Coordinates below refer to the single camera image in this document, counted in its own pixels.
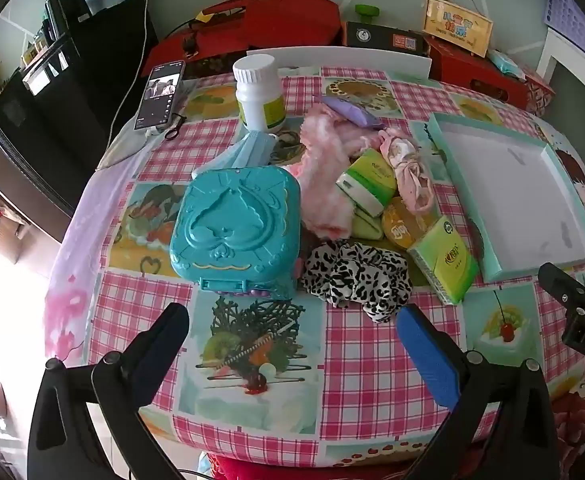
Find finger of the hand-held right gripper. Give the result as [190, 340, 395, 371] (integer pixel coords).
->
[539, 262, 585, 323]

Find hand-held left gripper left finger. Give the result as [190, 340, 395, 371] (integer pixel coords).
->
[27, 302, 192, 480]

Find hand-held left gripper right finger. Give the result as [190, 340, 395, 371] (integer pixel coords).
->
[396, 305, 560, 480]

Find teal white tray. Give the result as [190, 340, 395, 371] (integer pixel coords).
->
[428, 112, 585, 283]

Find leopard print scrunchie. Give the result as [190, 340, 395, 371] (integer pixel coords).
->
[299, 241, 413, 323]

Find teal plastic jewelry box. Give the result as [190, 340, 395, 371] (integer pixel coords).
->
[169, 166, 301, 301]

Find yellow round foil container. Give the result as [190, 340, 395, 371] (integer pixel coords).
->
[381, 197, 423, 251]

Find light green cloth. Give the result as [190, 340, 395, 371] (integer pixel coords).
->
[355, 207, 385, 241]

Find pink printed baby socks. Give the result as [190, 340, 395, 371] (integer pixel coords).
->
[379, 130, 435, 213]

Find green white tissue pack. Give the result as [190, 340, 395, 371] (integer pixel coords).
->
[335, 149, 398, 216]

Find blue face mask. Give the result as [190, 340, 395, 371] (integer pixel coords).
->
[191, 130, 278, 181]

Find pink fluffy cloth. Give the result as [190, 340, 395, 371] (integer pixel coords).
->
[292, 102, 388, 241]

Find purple wipes packet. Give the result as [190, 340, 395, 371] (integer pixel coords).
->
[319, 95, 385, 128]

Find pink checked printed tablecloth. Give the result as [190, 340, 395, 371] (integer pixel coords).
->
[45, 65, 585, 466]

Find lilac floral cloth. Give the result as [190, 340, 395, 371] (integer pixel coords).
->
[45, 125, 143, 376]

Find red cloth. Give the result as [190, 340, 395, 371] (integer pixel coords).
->
[207, 452, 423, 480]

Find white round pad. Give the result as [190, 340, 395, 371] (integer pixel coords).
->
[97, 130, 148, 171]

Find light blue wipes packet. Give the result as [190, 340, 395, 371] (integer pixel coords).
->
[489, 49, 525, 81]

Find red carton box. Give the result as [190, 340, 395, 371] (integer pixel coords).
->
[428, 37, 530, 111]

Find black cabinet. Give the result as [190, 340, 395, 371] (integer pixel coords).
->
[0, 0, 158, 281]

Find black smartphone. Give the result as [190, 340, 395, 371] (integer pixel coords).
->
[135, 61, 187, 131]

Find white pill bottle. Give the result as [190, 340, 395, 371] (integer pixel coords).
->
[232, 55, 287, 135]

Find flat red box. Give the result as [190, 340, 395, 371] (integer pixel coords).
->
[145, 25, 253, 78]

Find black box with orange label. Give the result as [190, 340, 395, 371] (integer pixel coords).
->
[342, 21, 430, 56]

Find white plastic board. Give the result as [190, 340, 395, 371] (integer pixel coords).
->
[246, 46, 433, 81]

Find white door frame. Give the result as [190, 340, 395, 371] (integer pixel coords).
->
[537, 27, 585, 111]

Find yellow toy box with handle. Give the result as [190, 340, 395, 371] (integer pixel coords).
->
[423, 0, 493, 58]

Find white charging cable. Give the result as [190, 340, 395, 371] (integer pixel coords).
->
[106, 0, 148, 148]

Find red gift box with handle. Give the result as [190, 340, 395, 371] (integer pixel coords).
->
[200, 0, 343, 51]

